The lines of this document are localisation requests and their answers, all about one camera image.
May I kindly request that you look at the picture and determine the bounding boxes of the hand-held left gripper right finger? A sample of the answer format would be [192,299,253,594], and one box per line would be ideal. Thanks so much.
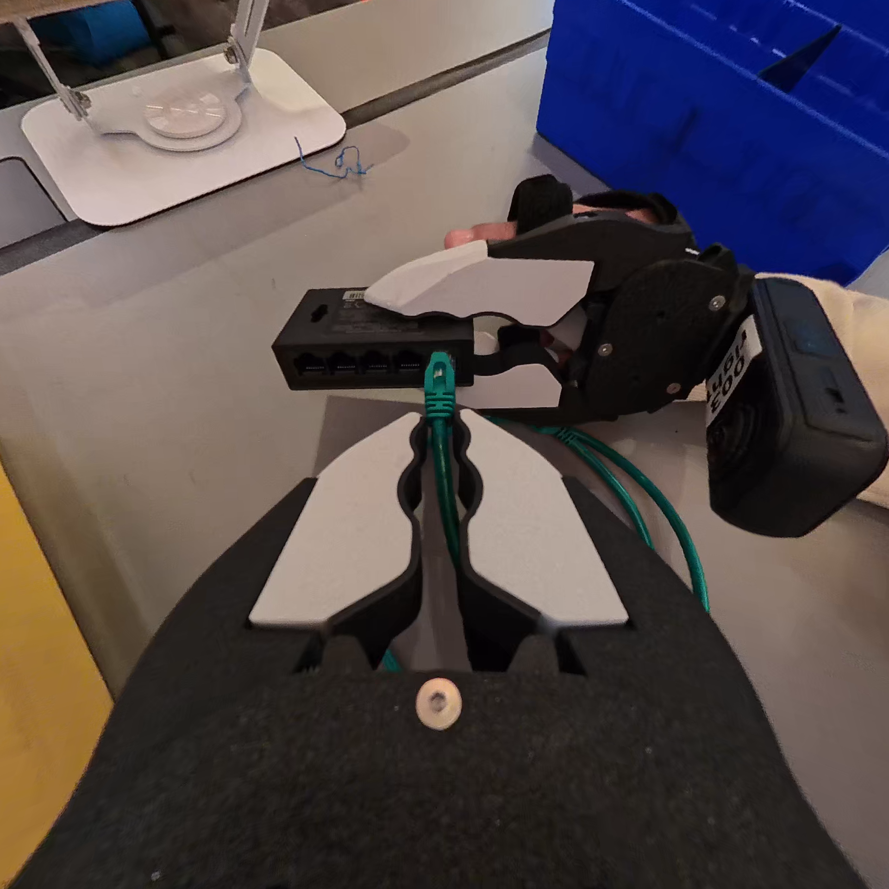
[457,408,630,629]

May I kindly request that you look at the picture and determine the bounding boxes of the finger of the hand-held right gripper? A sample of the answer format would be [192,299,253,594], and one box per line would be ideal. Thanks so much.
[472,330,567,411]
[364,239,597,320]

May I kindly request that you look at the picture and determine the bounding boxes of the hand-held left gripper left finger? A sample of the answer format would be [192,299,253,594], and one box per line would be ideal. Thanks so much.
[249,412,425,634]

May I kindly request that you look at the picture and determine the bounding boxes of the green ethernet cable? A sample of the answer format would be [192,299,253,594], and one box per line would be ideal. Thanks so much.
[378,351,711,675]

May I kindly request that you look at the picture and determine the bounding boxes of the black network switch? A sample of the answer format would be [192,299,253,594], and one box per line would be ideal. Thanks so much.
[271,287,476,391]

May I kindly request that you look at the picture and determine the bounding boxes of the blue plastic bin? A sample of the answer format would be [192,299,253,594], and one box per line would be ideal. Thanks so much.
[536,0,889,286]

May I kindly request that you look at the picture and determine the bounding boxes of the yellow plastic bin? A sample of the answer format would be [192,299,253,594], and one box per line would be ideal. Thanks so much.
[0,465,113,879]

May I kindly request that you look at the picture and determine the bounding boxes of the person's right hand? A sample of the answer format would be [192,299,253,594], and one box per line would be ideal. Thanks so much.
[444,196,661,250]

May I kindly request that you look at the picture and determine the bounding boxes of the blue thread scrap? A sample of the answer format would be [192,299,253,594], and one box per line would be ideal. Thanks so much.
[295,135,372,180]

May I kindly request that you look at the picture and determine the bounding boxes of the black divider of blue bin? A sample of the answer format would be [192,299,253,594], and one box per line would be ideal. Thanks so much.
[760,26,841,91]

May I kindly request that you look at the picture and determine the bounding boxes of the white tablet stand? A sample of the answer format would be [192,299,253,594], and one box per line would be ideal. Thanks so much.
[21,0,347,226]

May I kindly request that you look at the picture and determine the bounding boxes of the blue bucket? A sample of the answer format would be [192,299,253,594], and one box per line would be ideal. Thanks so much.
[31,0,150,67]

